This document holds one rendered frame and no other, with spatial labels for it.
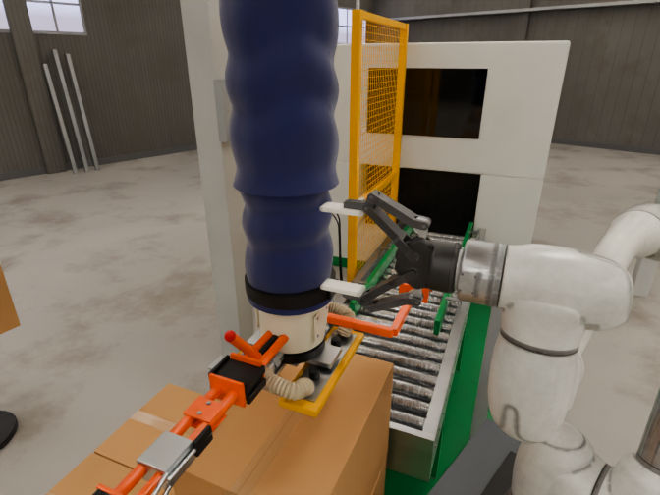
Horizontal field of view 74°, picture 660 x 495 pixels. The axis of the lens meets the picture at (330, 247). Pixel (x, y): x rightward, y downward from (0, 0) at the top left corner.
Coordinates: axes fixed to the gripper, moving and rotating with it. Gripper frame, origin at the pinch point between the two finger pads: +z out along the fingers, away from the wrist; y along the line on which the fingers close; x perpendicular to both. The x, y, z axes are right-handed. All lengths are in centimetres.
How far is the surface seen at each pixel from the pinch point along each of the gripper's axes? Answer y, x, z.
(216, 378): 31.9, -3.0, 23.8
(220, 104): -8, 126, 111
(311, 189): -3.5, 19.1, 12.1
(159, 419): 103, 36, 88
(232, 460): 63, 3, 28
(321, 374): 45, 21, 11
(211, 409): 33.0, -9.4, 20.4
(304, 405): 45.5, 10.2, 10.6
